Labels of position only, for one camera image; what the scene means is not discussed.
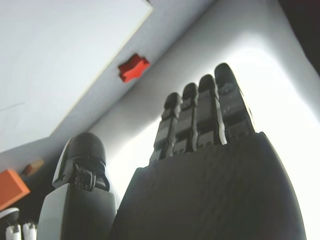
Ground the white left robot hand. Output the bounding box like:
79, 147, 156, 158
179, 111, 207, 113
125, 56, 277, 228
36, 62, 307, 240

